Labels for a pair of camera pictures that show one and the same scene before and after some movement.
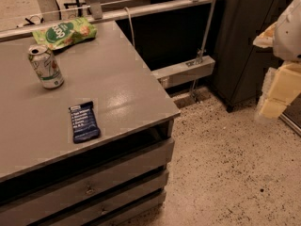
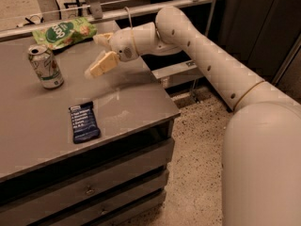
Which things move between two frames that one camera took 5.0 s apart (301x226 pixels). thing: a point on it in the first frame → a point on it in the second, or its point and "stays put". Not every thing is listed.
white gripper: (289, 35) → (123, 45)
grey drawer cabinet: (47, 179) stays put
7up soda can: (46, 67) stays put
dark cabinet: (241, 68) stays put
